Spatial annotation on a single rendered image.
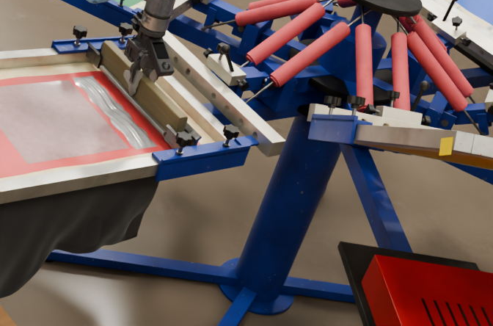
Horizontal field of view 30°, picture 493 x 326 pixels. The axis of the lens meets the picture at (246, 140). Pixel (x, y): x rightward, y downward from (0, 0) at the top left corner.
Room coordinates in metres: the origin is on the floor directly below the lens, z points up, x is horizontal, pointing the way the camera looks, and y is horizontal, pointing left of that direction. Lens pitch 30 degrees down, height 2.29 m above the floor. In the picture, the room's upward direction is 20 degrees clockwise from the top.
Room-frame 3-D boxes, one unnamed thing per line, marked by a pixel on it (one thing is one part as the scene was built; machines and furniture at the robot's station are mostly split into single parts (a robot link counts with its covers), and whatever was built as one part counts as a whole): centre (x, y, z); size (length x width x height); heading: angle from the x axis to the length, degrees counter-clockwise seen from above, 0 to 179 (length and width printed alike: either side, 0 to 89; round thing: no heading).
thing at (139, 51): (2.28, 0.35, 1.15); 0.09 x 0.08 x 0.12; 48
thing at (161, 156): (2.10, 0.10, 0.98); 0.30 x 0.05 x 0.07; 138
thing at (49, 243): (1.92, 0.35, 0.74); 0.46 x 0.04 x 0.42; 138
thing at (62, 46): (2.47, 0.52, 0.98); 0.30 x 0.05 x 0.07; 138
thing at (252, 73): (2.52, 0.10, 1.02); 0.17 x 0.06 x 0.05; 138
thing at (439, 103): (2.89, -0.23, 0.99); 0.82 x 0.79 x 0.12; 138
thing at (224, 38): (3.02, 0.38, 0.90); 1.24 x 0.06 x 0.06; 78
